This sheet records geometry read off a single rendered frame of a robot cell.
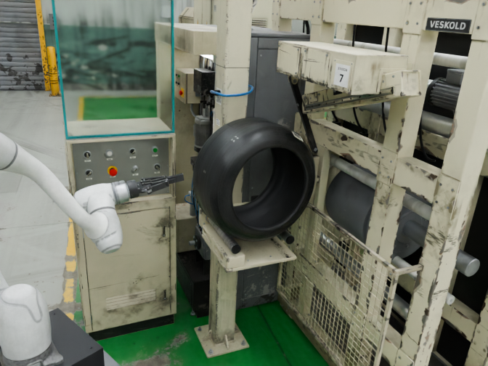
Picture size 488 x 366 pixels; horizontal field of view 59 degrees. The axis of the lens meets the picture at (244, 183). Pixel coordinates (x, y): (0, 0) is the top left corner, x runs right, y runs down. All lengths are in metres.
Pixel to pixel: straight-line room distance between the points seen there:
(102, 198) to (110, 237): 0.17
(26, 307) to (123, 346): 1.34
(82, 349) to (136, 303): 1.07
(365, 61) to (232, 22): 0.68
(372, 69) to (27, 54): 9.62
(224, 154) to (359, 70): 0.62
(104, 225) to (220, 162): 0.53
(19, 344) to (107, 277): 1.08
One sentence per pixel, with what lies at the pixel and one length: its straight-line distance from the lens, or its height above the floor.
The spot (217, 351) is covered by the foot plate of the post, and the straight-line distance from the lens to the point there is 2.78.
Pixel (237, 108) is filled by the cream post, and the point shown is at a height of 1.46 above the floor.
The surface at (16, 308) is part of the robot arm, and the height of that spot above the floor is 0.99.
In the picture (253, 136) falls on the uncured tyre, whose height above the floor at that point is 1.42.
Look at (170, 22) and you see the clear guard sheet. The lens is 2.32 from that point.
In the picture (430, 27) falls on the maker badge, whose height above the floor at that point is 1.89.
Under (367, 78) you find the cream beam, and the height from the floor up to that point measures 1.70.
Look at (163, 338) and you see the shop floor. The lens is 2.90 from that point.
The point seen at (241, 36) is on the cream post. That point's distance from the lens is 2.11.
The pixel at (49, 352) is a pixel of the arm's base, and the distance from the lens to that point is 1.74.
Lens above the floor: 1.91
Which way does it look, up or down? 22 degrees down
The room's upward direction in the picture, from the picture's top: 3 degrees clockwise
